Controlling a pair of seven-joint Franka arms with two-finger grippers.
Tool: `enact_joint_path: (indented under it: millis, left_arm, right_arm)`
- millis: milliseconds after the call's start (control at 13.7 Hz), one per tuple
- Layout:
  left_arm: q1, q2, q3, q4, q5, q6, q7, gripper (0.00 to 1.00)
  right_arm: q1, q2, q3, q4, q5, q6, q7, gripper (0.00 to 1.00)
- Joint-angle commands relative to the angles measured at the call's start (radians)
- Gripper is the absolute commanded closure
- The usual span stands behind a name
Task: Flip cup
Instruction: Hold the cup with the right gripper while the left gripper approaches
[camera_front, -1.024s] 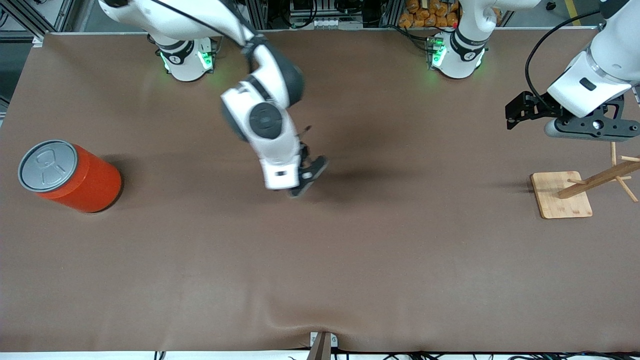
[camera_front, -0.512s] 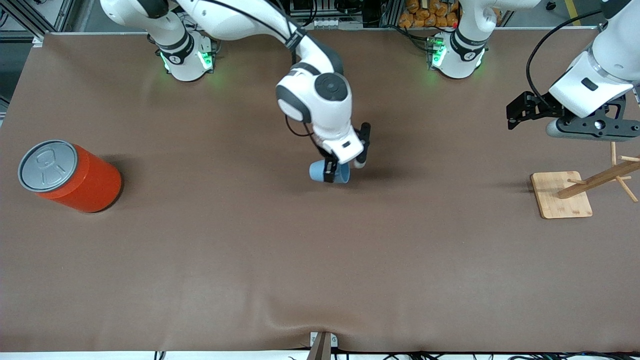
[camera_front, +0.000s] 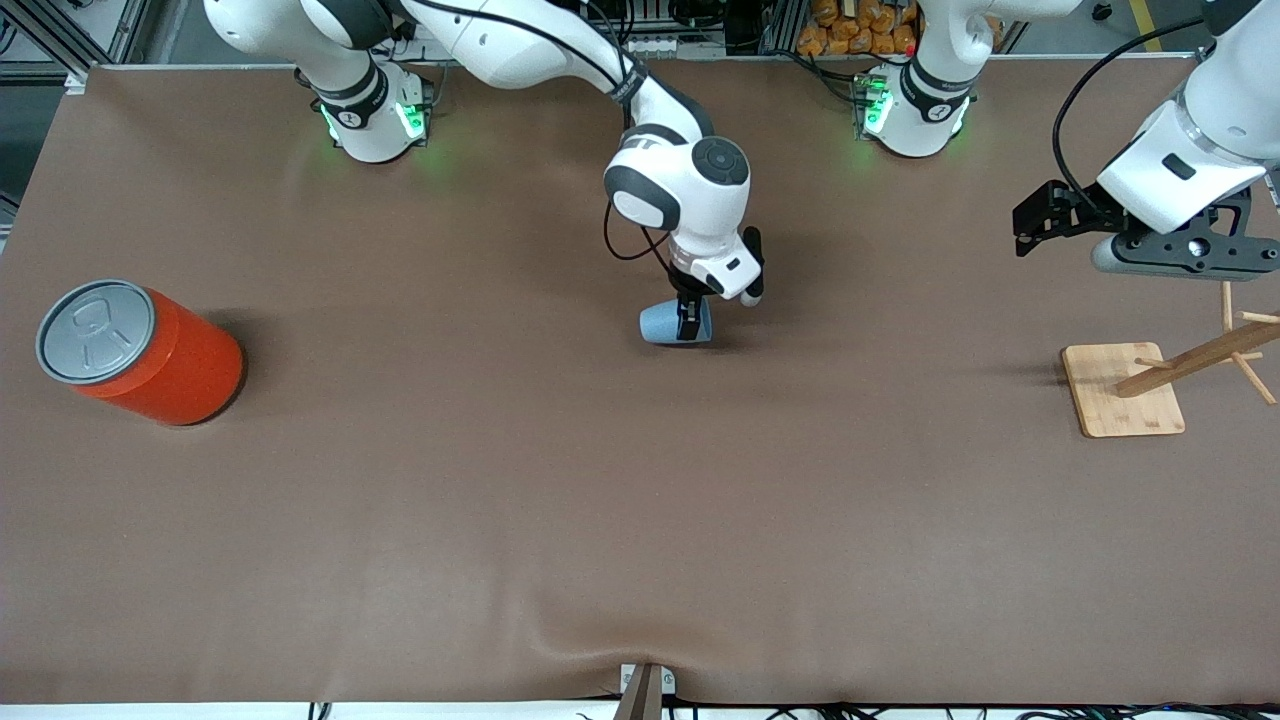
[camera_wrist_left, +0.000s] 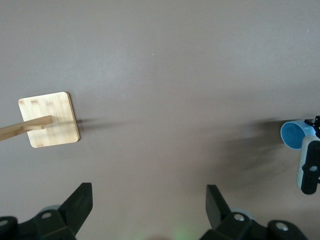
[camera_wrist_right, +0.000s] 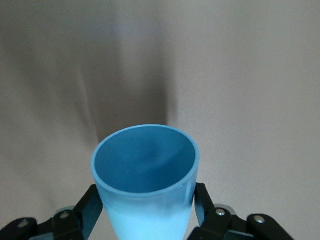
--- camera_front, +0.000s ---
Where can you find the orange snack bags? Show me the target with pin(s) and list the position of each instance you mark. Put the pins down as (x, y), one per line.
(850, 30)

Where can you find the orange can with silver lid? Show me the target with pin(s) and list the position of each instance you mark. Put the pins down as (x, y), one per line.
(180, 370)

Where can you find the brown table mat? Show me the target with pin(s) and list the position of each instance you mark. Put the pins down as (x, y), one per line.
(500, 500)

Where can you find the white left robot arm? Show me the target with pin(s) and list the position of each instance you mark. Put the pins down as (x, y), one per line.
(925, 110)

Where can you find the metal table clamp bracket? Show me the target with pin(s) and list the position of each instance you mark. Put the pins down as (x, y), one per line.
(645, 695)

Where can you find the light blue plastic cup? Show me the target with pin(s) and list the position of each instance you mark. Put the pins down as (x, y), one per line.
(658, 322)

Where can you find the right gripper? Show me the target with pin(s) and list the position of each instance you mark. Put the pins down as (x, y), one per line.
(688, 307)

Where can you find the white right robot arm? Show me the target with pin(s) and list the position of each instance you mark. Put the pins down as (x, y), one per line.
(520, 45)

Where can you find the white socket strip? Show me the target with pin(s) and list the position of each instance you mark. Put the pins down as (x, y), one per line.
(660, 45)

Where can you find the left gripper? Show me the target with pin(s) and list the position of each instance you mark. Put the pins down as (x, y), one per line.
(1082, 214)

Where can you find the wooden mug rack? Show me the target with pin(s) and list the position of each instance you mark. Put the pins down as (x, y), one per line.
(1120, 400)

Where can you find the aluminium frame profile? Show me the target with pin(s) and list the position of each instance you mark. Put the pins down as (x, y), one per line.
(76, 78)

